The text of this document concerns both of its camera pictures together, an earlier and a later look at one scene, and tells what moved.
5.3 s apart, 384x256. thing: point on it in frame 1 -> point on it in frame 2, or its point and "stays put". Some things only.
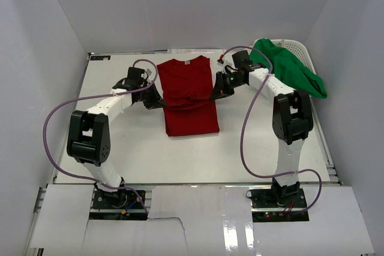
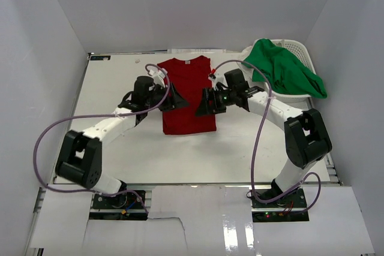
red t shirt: [186, 91] stays put
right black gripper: [224, 82] -> [212, 104]
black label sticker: [99, 57] stays put
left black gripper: [146, 96] -> [167, 100]
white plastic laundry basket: [303, 51] stays put
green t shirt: [287, 68] stays put
